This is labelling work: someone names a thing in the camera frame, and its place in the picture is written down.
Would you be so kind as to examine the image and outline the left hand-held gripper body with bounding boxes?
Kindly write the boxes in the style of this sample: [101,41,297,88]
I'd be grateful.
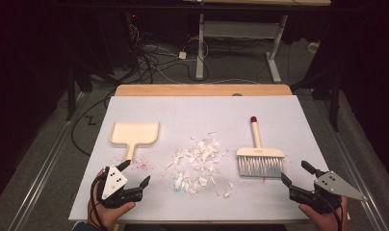
[91,165,143,209]

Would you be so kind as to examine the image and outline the person's left hand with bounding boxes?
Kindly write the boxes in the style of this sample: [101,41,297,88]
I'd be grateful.
[87,168,137,231]

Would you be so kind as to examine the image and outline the tangle of floor cables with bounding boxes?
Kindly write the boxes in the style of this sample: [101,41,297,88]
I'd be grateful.
[126,13,213,85]

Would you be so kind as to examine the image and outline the cream hand brush white bristles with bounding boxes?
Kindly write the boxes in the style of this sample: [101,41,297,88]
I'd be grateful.
[236,115,287,178]

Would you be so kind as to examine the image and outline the cream plastic dustpan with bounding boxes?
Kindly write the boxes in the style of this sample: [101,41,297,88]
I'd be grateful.
[109,121,161,162]

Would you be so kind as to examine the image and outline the black metal stand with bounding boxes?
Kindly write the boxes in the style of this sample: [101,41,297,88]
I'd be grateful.
[65,61,97,123]
[292,68,342,133]

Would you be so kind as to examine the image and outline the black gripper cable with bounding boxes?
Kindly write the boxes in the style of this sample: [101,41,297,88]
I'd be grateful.
[89,174,110,231]
[321,192,345,231]

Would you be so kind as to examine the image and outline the white table mat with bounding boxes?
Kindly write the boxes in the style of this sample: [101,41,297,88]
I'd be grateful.
[68,95,350,222]

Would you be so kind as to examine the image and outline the wooden table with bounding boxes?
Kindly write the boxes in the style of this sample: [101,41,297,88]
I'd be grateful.
[68,84,350,225]

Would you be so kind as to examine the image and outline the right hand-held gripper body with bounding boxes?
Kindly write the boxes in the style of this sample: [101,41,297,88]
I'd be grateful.
[288,169,369,216]

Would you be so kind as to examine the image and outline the pile of white paper scraps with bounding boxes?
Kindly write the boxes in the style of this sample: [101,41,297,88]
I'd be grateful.
[164,130,235,198]

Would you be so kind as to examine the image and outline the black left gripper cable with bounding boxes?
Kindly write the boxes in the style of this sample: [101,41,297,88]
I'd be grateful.
[89,174,110,231]

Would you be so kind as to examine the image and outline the black floor cable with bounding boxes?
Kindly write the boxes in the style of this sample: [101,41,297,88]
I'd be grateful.
[70,90,117,158]

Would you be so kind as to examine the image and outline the white desk with metal legs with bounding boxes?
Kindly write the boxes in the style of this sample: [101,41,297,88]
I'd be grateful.
[182,0,332,84]

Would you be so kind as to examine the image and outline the person's right hand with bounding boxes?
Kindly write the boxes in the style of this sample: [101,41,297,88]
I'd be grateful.
[298,195,350,231]

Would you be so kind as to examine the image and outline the metal floor rail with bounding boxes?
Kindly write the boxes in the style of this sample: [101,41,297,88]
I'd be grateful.
[302,92,389,231]
[6,90,90,231]

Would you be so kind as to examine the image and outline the white box on floor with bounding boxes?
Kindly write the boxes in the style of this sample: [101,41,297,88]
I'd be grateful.
[306,41,322,54]

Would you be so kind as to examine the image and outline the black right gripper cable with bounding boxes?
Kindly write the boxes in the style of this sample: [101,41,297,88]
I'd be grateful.
[321,192,345,231]

